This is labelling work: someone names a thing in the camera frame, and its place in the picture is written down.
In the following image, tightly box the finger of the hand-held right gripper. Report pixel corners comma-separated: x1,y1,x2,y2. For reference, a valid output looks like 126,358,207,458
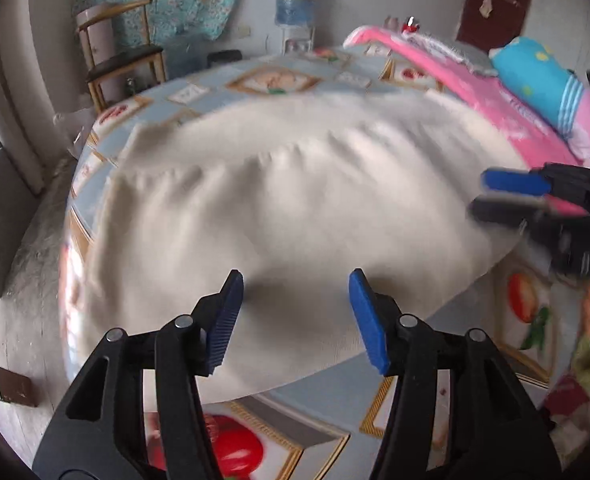
470,196,552,223
481,169,556,196

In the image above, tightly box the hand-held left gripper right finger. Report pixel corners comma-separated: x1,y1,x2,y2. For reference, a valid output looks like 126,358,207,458
348,268,562,480

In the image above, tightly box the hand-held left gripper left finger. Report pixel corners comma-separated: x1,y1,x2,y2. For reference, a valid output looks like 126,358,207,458
32,269,245,480

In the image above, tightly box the cream zip jacket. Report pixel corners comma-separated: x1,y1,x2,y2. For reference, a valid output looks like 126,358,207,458
82,95,530,403

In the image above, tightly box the pink printed blanket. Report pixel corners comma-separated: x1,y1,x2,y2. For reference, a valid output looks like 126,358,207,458
344,25,590,171

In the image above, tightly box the blue cartoon pillow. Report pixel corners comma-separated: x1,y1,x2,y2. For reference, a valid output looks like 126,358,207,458
491,36,590,146

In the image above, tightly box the grey lace cushion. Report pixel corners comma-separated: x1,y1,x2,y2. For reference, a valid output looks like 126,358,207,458
410,32,498,76

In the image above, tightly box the dark red door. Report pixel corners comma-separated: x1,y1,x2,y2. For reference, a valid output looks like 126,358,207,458
456,0,534,56

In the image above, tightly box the brown wooden box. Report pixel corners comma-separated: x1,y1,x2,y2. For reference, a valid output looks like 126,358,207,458
0,364,38,407

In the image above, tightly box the grey leaning board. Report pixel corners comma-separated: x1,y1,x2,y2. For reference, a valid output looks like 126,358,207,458
0,150,38,297

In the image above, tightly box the white plastic bag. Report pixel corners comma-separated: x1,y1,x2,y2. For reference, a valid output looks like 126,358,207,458
52,110,93,146

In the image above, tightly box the printed fruit tablecloth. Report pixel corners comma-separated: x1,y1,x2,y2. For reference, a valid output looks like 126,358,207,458
58,45,590,480

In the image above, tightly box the white water dispenser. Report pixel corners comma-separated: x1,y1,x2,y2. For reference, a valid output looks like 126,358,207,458
281,24,316,55

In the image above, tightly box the clear plastic container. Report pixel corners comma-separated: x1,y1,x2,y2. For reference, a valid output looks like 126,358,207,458
167,35,211,78

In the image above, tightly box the blue water bottle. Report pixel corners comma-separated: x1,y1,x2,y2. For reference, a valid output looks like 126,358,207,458
275,0,316,26

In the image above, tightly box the wooden chair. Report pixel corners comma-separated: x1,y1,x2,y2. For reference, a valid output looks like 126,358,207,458
76,0,167,113

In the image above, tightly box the grey curtain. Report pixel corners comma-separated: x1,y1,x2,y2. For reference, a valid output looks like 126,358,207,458
0,10,96,196

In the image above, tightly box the teal floral hanging cloth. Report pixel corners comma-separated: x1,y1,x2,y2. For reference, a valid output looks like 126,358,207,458
72,0,266,46

